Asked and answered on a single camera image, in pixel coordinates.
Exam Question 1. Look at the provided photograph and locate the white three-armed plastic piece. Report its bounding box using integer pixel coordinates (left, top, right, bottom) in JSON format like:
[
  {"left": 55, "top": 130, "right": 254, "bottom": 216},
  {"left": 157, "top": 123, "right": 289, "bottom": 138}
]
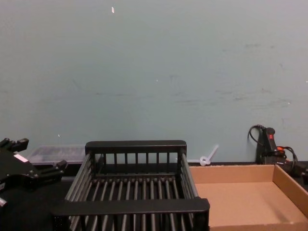
[{"left": 187, "top": 143, "right": 219, "bottom": 167}]

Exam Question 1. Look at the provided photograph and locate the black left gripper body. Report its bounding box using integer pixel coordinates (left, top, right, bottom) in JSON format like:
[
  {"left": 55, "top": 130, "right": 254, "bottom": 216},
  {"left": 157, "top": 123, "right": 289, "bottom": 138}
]
[{"left": 0, "top": 147, "right": 40, "bottom": 200}]

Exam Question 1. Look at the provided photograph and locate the shallow brown cardboard tray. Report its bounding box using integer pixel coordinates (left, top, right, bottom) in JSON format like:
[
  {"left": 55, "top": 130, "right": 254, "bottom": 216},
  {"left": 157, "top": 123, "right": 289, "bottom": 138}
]
[{"left": 189, "top": 164, "right": 308, "bottom": 231}]

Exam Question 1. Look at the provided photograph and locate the black corded tool red switch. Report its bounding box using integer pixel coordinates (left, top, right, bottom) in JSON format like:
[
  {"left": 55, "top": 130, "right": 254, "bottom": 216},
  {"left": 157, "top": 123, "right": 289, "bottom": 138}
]
[{"left": 248, "top": 124, "right": 299, "bottom": 174}]

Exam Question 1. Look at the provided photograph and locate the clear plastic case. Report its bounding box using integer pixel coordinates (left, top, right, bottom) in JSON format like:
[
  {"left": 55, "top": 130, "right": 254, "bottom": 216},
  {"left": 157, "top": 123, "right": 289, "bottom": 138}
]
[{"left": 30, "top": 144, "right": 87, "bottom": 167}]

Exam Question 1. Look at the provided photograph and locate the black rack with steel bars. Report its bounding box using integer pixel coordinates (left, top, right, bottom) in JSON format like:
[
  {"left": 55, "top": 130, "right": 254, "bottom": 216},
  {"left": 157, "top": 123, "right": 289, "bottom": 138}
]
[{"left": 50, "top": 140, "right": 211, "bottom": 231}]

